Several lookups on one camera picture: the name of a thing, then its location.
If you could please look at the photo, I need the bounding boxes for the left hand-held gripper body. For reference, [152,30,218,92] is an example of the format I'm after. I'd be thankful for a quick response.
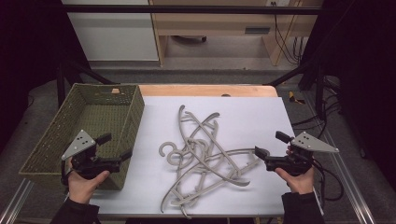
[61,129,122,181]

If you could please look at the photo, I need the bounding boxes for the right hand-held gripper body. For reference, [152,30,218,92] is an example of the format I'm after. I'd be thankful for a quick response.
[264,131,340,177]

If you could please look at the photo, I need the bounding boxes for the green woven basket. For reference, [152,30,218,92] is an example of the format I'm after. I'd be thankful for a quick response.
[18,82,146,191]

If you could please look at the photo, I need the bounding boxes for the person's right hand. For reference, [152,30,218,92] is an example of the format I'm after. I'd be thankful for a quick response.
[274,167,316,196]

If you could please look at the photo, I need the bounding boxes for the person's left hand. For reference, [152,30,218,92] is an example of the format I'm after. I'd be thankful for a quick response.
[66,158,111,205]

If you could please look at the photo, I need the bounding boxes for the yellow and black tool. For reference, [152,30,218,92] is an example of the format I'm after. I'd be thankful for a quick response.
[288,91,306,105]

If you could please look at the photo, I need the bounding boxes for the white cabinet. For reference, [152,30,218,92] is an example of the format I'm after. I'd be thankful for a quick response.
[61,0,161,63]

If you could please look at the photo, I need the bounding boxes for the black curtain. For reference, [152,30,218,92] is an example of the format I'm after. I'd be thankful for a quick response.
[0,0,92,147]
[300,0,396,188]

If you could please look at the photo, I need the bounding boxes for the light wooden desk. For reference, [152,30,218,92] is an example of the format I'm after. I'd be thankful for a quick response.
[148,0,323,67]

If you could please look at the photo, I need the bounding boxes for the left hand-held gripper cable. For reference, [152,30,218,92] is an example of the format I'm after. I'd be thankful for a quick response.
[61,160,75,188]

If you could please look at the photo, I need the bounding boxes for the hand-held gripper cable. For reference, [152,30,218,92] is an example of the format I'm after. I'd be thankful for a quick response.
[311,158,346,203]
[61,160,75,188]

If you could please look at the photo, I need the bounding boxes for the black floor cables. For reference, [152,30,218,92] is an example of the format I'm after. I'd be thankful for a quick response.
[290,76,344,132]

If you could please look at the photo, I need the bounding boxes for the right hand-held gripper cable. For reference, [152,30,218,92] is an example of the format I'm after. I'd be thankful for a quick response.
[311,158,346,203]

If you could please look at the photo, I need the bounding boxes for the black metal frame strut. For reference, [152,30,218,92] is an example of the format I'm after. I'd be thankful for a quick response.
[56,57,118,108]
[264,60,326,118]

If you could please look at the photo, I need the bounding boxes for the aluminium floor rail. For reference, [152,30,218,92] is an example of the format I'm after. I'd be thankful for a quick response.
[0,179,35,224]
[303,91,377,224]

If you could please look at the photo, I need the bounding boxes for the black hanging desk cables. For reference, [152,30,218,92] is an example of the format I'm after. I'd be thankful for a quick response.
[273,2,304,65]

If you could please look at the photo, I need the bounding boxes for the grey desk drawer handle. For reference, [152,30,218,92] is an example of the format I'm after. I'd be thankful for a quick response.
[244,26,272,35]

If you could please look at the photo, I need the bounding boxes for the black horizontal frame bar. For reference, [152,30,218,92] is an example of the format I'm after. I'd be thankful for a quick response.
[60,4,326,16]

